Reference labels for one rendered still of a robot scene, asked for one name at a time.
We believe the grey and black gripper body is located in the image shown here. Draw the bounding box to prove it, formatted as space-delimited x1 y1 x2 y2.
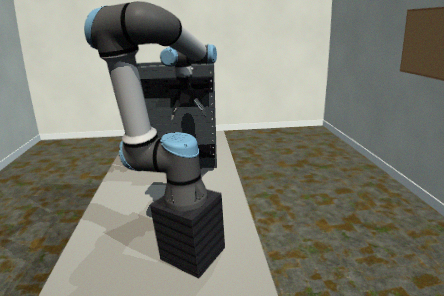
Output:
177 75 194 104

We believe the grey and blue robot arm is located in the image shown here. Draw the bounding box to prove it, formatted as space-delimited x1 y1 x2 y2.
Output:
84 1 217 211

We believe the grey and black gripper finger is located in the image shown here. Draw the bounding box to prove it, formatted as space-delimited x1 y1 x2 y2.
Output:
172 95 181 120
194 91 206 116

